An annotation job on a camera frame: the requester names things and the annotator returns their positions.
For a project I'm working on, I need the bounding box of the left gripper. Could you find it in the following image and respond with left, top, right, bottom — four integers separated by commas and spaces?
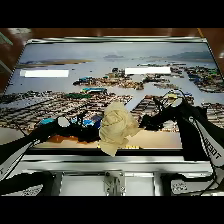
73, 113, 101, 144

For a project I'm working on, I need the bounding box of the black cable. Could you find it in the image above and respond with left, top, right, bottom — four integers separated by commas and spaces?
152, 89, 188, 113

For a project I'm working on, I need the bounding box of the cream garment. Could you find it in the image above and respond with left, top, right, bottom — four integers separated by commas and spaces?
97, 100, 141, 158

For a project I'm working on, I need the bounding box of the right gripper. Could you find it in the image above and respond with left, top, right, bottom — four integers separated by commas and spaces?
138, 113, 166, 132

